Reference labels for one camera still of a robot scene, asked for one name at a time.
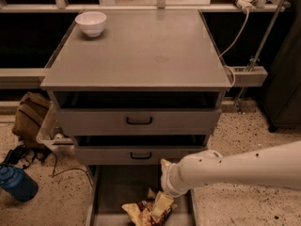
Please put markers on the dark grey cabinet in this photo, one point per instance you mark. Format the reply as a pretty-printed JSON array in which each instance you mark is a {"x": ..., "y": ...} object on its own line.
[{"x": 281, "y": 98}]

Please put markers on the middle grey drawer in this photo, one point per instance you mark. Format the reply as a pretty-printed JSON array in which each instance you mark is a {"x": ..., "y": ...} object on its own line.
[{"x": 132, "y": 155}]

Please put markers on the grey drawer cabinet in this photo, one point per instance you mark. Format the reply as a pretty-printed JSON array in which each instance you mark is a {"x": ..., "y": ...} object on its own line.
[{"x": 144, "y": 59}]

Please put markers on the metal diagonal pole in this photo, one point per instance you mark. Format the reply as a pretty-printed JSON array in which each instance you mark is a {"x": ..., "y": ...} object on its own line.
[{"x": 248, "y": 70}]

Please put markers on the bottom open grey drawer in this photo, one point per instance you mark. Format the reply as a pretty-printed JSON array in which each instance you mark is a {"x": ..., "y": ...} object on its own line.
[{"x": 114, "y": 186}]

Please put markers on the white ceramic bowl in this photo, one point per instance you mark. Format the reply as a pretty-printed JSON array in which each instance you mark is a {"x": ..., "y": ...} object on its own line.
[{"x": 91, "y": 23}]

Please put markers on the top grey drawer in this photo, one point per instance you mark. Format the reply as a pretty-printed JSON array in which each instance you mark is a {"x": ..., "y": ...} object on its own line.
[{"x": 138, "y": 122}]

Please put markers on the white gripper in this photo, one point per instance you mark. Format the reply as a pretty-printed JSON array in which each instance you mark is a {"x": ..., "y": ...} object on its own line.
[{"x": 168, "y": 180}]

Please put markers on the brown chip bag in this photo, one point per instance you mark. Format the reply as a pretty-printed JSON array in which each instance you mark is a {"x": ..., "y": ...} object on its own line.
[{"x": 140, "y": 212}]

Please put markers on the blue water jug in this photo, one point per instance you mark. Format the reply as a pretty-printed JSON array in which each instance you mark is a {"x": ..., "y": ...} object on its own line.
[{"x": 18, "y": 183}]

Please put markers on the brown backpack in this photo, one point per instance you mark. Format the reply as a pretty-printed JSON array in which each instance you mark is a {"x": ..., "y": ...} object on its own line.
[{"x": 29, "y": 118}]

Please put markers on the clear plastic bin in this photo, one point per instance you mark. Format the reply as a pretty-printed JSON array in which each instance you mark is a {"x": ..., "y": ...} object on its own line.
[{"x": 52, "y": 136}]

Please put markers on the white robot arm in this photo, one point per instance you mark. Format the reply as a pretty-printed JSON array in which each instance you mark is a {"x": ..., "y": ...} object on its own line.
[{"x": 276, "y": 167}]

